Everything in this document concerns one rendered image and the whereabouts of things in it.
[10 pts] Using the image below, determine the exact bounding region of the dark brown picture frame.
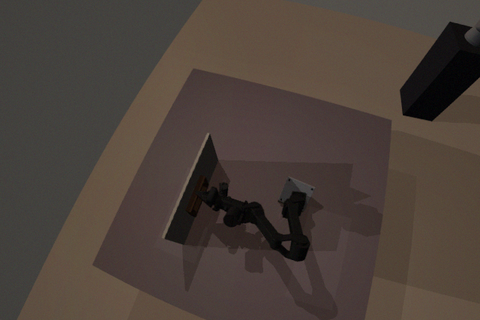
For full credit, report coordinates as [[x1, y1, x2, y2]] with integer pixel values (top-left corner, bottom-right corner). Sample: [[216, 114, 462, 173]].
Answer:
[[185, 176, 209, 217]]

